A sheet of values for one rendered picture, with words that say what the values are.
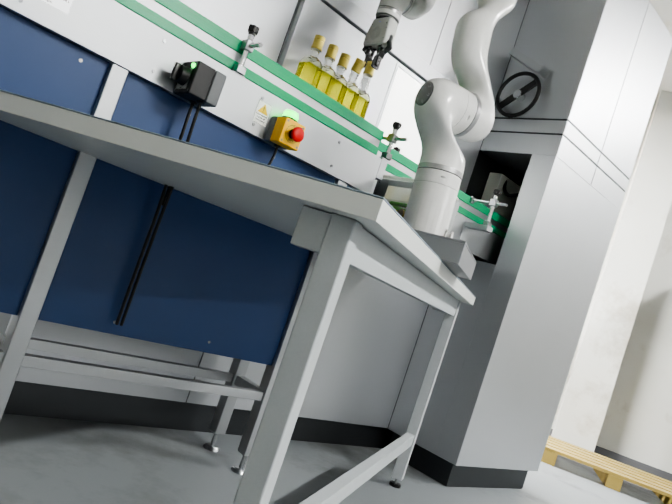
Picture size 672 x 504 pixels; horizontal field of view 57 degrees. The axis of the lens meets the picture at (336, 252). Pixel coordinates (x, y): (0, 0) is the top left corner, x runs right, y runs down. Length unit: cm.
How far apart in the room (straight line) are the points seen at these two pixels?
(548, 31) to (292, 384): 239
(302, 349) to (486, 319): 179
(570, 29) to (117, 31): 201
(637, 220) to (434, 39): 300
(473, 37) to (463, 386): 144
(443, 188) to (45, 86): 95
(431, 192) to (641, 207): 378
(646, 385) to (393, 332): 300
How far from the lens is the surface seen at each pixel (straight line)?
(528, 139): 281
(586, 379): 512
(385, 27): 219
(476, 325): 266
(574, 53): 292
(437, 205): 160
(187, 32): 163
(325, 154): 185
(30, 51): 149
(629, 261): 520
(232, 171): 94
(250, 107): 169
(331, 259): 90
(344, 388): 257
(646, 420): 535
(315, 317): 90
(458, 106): 166
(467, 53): 176
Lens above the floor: 61
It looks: 3 degrees up
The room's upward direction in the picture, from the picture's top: 19 degrees clockwise
